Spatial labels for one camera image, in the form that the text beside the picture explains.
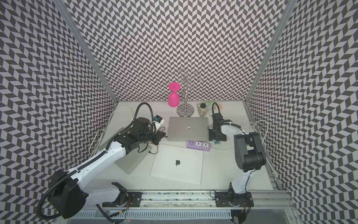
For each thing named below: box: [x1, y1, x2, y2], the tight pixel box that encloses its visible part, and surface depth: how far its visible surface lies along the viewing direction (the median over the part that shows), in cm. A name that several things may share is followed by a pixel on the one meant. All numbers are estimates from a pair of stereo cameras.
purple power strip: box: [186, 139, 211, 152], surface depth 93 cm
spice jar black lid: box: [198, 102, 207, 118], surface depth 105 cm
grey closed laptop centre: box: [167, 116, 210, 142], surface depth 110 cm
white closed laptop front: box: [149, 143, 204, 186], surface depth 86 cm
